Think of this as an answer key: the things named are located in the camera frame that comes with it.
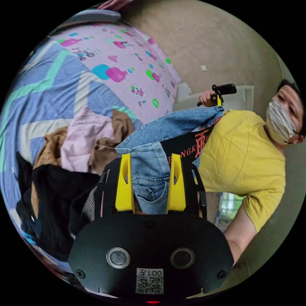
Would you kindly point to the person's right hand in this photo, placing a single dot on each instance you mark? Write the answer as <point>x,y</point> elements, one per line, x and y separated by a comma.
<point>206,98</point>

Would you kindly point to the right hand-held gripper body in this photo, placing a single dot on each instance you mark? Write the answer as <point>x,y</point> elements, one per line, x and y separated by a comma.
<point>216,90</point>

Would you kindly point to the person's left forearm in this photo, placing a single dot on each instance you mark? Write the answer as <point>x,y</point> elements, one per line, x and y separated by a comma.
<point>235,241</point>

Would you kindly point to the blue jeans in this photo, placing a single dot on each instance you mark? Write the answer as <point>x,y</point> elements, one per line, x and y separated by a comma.
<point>167,124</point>

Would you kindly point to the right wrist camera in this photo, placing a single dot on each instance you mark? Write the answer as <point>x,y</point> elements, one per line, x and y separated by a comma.
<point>227,89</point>

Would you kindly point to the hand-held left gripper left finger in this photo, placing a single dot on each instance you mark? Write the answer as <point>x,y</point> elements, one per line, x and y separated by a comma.
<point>123,186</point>

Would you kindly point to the window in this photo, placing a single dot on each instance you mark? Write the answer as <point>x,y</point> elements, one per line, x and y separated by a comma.
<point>230,205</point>

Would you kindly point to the pile of clothes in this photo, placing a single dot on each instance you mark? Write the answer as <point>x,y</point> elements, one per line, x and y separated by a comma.
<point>79,141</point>

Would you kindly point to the person's body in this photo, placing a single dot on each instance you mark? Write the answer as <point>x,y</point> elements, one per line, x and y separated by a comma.
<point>239,155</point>

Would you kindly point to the bed with printed sheets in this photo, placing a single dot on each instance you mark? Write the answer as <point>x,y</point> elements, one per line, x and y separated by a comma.
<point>47,79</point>

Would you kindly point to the white wall switch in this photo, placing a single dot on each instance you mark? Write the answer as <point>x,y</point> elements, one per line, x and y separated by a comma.
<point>203,68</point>

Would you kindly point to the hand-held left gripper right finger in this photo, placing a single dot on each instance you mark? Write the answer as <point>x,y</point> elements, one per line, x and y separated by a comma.
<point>177,188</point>

